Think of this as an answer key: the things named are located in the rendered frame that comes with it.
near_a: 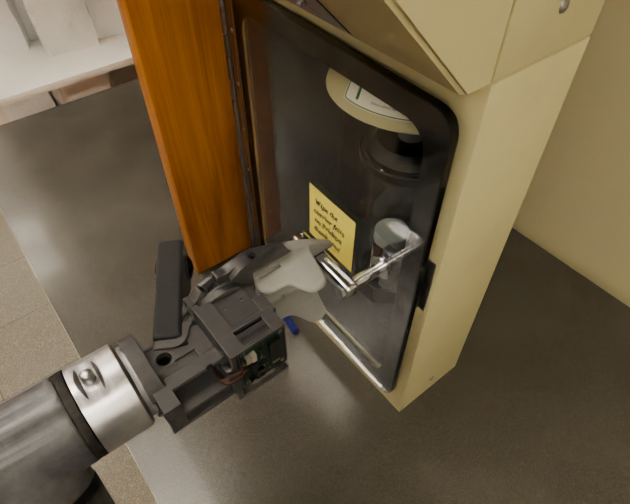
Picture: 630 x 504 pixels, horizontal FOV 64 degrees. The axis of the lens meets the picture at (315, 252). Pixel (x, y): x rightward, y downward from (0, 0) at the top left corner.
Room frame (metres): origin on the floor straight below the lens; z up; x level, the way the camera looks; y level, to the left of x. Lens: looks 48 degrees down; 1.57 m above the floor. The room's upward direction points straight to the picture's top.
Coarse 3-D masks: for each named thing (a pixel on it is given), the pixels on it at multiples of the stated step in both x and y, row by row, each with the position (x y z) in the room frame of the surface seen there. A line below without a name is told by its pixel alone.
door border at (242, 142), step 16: (224, 0) 0.52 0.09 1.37; (224, 16) 0.53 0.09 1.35; (224, 32) 0.53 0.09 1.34; (352, 48) 0.38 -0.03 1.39; (240, 80) 0.51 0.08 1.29; (240, 96) 0.52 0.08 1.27; (240, 112) 0.52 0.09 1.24; (240, 128) 0.53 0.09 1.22; (240, 144) 0.53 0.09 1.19; (256, 208) 0.51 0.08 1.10; (256, 224) 0.52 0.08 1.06; (256, 240) 0.52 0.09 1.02; (400, 368) 0.29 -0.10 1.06
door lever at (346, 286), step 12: (324, 252) 0.33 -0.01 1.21; (324, 264) 0.31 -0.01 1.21; (336, 264) 0.31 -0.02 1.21; (372, 264) 0.32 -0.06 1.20; (384, 264) 0.31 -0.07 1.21; (336, 276) 0.30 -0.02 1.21; (348, 276) 0.30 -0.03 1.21; (360, 276) 0.30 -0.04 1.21; (372, 276) 0.30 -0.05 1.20; (384, 276) 0.31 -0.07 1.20; (336, 288) 0.29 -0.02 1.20; (348, 288) 0.29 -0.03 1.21
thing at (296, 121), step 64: (256, 0) 0.48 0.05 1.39; (256, 64) 0.48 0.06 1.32; (320, 64) 0.40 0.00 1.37; (256, 128) 0.49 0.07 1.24; (320, 128) 0.40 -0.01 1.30; (384, 128) 0.33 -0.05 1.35; (448, 128) 0.29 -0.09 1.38; (256, 192) 0.51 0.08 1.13; (384, 192) 0.33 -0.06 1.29; (384, 256) 0.32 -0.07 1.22; (320, 320) 0.39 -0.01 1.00; (384, 320) 0.31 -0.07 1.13; (384, 384) 0.29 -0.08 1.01
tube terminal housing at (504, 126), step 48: (528, 0) 0.30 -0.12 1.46; (576, 0) 0.33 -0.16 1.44; (528, 48) 0.31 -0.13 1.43; (576, 48) 0.35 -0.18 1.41; (480, 96) 0.29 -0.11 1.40; (528, 96) 0.32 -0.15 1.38; (480, 144) 0.29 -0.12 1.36; (528, 144) 0.34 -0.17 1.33; (480, 192) 0.30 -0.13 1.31; (480, 240) 0.32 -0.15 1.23; (432, 288) 0.29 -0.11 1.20; (480, 288) 0.35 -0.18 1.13; (432, 336) 0.30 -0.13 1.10; (432, 384) 0.33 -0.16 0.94
